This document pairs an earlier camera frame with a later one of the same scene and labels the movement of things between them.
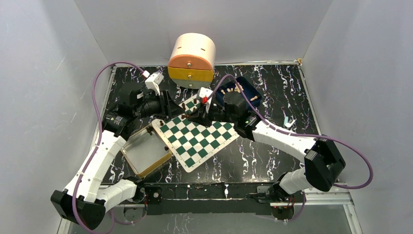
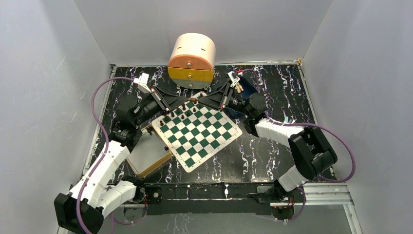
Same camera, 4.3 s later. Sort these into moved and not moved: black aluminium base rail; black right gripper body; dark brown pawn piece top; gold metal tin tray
Moved: black right gripper body
Not moved: dark brown pawn piece top; gold metal tin tray; black aluminium base rail
